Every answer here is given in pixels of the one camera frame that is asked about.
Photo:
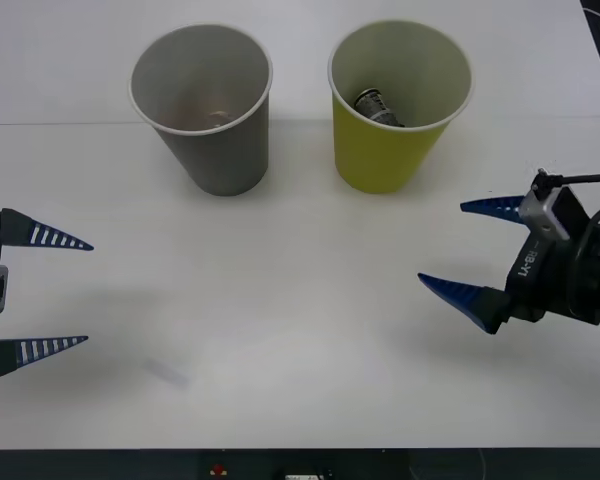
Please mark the silver patterned drink can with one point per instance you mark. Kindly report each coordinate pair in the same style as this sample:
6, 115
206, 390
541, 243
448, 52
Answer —
377, 106

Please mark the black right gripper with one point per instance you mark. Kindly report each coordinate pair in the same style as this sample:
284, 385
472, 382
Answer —
535, 285

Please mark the dark robot base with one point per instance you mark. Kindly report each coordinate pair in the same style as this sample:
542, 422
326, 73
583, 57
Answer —
105, 465

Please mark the red button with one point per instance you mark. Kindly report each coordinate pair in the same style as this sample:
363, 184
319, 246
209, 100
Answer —
218, 470

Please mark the grey plastic waste bin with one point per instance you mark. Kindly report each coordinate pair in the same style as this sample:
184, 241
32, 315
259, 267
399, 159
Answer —
230, 160

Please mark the yellow-green plastic waste bin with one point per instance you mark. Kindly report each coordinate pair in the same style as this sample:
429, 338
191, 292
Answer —
375, 160

